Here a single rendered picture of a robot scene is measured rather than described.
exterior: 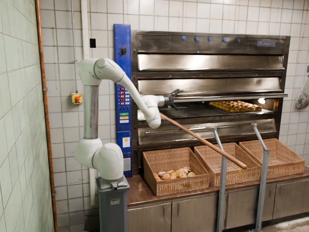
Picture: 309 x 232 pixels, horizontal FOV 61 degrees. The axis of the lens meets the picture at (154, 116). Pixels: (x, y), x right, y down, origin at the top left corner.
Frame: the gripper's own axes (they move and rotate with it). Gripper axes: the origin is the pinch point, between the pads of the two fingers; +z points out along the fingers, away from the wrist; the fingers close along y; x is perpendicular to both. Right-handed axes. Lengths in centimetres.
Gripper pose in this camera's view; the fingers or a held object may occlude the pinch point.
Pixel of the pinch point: (185, 100)
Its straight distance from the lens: 230.8
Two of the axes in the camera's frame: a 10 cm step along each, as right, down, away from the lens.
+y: -0.1, 9.8, 2.2
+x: 3.2, 2.1, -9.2
